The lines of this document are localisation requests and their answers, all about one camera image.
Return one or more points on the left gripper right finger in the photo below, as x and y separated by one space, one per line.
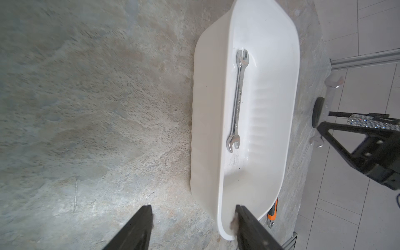
250 234

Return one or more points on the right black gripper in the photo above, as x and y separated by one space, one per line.
373 152

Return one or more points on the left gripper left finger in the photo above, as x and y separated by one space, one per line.
136 233

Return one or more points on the orange handled adjustable wrench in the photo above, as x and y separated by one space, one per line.
272 214

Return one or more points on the white plastic storage box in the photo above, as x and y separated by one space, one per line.
251 176

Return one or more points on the medium silver open-end wrench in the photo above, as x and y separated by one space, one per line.
242 61

